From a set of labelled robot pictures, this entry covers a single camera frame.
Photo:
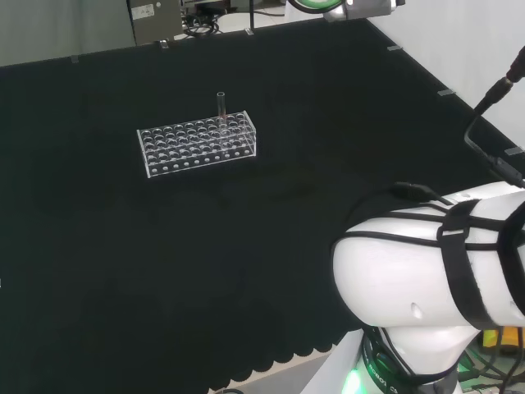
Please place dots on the black tripod pole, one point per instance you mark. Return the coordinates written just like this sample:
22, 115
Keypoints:
251, 14

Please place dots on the clear glass test tube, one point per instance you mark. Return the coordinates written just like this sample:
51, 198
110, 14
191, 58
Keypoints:
221, 102

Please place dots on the black bench cloth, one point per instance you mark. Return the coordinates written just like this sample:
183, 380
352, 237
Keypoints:
123, 254

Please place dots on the clear plastic test tube rack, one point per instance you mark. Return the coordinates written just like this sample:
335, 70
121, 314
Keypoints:
184, 143

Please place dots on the yellow stop button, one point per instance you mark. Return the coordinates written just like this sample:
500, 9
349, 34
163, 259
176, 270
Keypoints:
508, 336

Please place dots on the grey metal cabinet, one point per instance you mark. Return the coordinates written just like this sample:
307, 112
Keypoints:
153, 20

